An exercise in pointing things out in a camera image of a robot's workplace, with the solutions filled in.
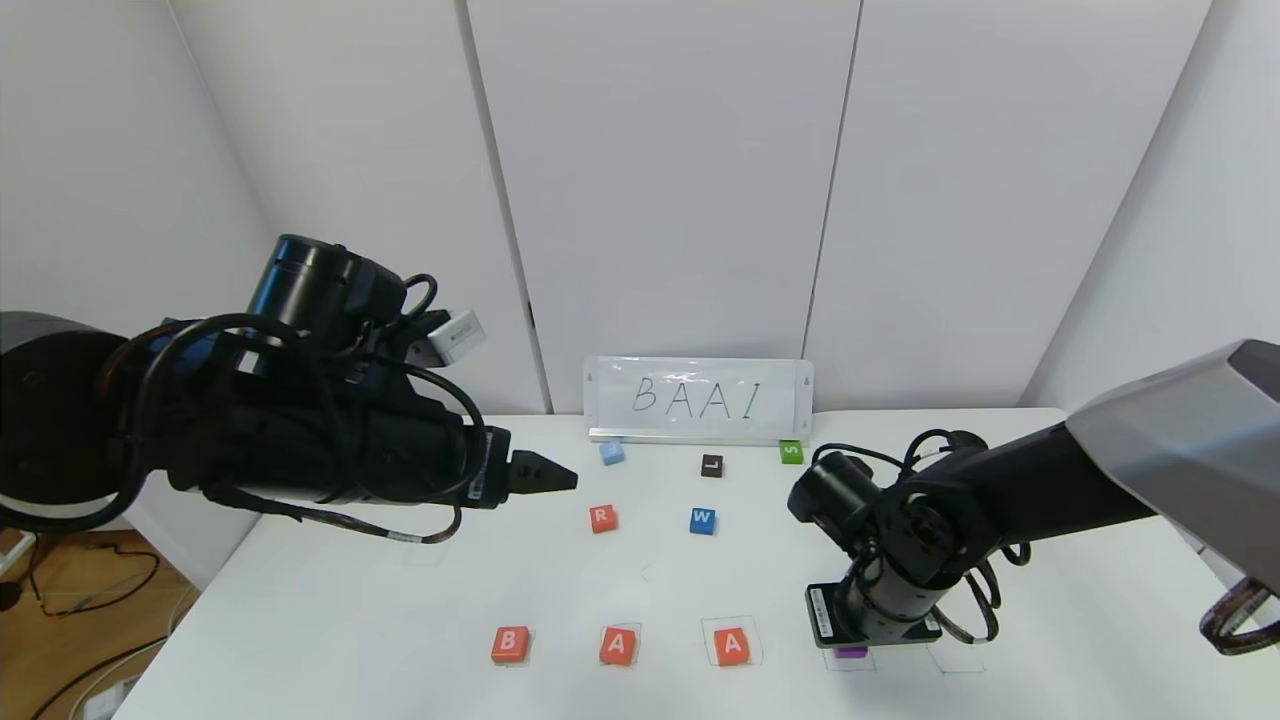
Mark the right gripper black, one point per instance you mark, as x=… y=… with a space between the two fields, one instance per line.
x=822 y=614

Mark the black letter L block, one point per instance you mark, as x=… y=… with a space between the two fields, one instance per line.
x=711 y=465

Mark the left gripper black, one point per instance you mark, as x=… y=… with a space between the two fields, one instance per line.
x=489 y=472

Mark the orange letter R block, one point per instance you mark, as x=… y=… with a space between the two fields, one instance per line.
x=603 y=518

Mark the light blue letter block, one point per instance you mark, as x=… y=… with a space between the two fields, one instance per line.
x=612 y=452

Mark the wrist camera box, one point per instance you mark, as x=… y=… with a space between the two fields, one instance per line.
x=826 y=613
x=458 y=336

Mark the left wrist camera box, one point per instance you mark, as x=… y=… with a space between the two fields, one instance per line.
x=458 y=336

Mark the white BAAI sign board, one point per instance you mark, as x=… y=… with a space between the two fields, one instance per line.
x=700 y=400

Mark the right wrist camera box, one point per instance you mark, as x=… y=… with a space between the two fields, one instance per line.
x=826 y=613

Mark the white power strip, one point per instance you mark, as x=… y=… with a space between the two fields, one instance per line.
x=108 y=702

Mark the blue letter W block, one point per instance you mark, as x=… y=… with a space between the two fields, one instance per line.
x=702 y=520

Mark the green letter S block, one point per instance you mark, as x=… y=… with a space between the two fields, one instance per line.
x=791 y=452

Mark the orange letter B block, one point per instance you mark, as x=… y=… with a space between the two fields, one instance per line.
x=510 y=643

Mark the white metal shelf rack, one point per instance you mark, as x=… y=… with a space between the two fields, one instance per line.
x=12 y=550

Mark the orange letter A block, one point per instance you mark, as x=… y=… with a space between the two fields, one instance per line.
x=731 y=645
x=618 y=645

